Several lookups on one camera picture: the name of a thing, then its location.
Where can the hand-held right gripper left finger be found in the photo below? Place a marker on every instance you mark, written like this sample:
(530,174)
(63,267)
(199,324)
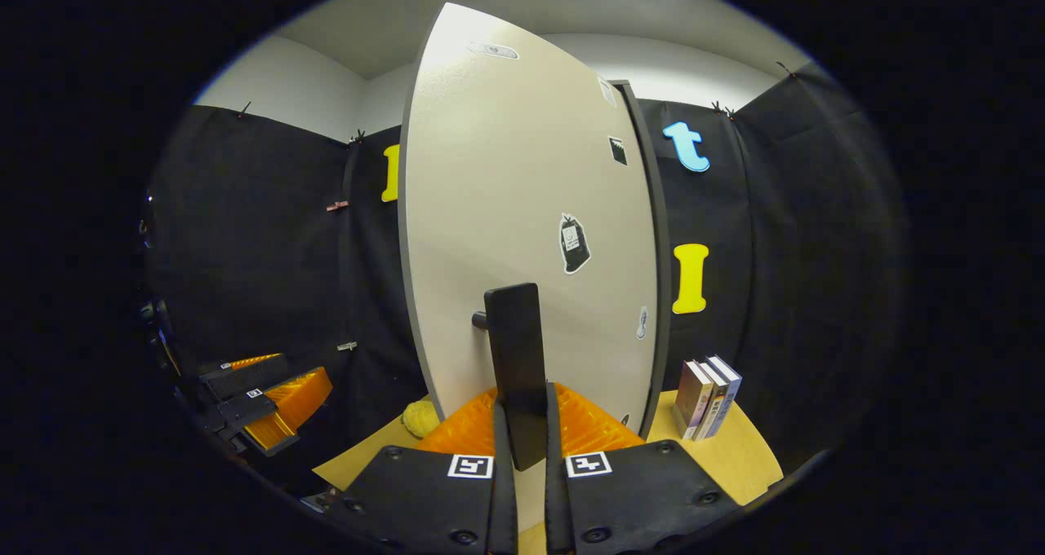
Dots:
(504,506)

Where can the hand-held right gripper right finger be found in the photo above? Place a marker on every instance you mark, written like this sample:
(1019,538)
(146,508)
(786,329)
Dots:
(557,506)

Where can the black clip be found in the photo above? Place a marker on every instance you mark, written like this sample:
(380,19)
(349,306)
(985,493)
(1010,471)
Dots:
(243,109)
(722,111)
(357,137)
(785,68)

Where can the blue grey book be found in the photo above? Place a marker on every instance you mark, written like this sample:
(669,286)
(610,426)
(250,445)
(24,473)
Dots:
(729,388)

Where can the beige cabinet door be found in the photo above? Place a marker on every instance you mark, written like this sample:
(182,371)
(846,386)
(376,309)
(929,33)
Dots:
(506,171)

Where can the white spine book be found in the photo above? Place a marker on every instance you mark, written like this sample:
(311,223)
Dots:
(714,408)

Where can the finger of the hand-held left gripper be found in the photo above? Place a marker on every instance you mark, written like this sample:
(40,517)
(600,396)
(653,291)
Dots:
(249,408)
(245,379)

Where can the beige cover book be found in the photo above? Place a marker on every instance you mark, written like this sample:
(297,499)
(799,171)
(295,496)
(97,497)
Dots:
(692,398)

